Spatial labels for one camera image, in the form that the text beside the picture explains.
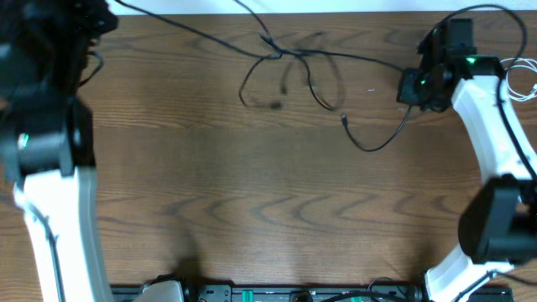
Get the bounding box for thin black USB cable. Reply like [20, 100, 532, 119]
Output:
[232, 0, 414, 153]

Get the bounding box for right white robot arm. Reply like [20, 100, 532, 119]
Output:
[397, 55, 536, 301]

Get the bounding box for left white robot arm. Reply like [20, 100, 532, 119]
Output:
[1, 1, 118, 301]

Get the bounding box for white USB cable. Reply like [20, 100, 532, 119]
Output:
[501, 56, 537, 103]

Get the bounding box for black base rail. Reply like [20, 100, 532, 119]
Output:
[112, 275, 430, 302]

